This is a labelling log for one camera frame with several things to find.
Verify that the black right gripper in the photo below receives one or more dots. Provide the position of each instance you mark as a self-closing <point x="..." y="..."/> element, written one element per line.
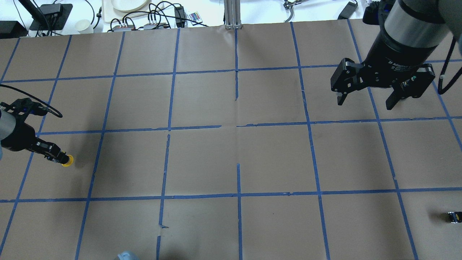
<point x="391" y="53"/>

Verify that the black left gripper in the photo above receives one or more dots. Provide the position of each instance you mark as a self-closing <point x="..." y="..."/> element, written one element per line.
<point x="20" y="137"/>

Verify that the yellow push button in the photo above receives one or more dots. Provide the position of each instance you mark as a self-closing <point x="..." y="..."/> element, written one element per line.
<point x="62" y="158"/>

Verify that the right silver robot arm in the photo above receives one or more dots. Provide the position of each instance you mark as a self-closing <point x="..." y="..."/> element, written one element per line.
<point x="410" y="30"/>

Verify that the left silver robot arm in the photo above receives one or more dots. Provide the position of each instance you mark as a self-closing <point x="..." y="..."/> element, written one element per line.
<point x="9" y="116"/>

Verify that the green push button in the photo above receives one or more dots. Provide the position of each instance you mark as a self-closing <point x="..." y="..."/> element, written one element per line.
<point x="454" y="217"/>

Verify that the black power adapter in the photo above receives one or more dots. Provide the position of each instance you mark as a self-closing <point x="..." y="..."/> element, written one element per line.
<point x="348" y="10"/>

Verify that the white paper cup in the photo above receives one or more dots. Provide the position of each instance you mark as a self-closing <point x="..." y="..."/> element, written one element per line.
<point x="84" y="26"/>

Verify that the black tripod base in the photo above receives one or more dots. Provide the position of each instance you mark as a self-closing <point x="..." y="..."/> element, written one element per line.
<point x="47" y="17"/>

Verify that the beige tray with bowl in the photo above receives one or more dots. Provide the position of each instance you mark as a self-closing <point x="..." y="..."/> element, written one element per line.
<point x="118" y="8"/>

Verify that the colourful remote control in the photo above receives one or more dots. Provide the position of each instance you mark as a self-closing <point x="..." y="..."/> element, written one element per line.
<point x="195" y="17"/>

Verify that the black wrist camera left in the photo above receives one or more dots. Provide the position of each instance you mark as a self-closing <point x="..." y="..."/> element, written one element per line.
<point x="25" y="106"/>

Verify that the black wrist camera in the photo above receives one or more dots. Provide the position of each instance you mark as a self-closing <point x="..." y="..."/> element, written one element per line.
<point x="25" y="106"/>
<point x="377" y="12"/>

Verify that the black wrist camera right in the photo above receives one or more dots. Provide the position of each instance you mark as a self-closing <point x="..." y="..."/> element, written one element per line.
<point x="377" y="12"/>

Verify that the aluminium frame post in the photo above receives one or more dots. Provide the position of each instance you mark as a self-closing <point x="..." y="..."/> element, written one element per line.
<point x="232" y="14"/>

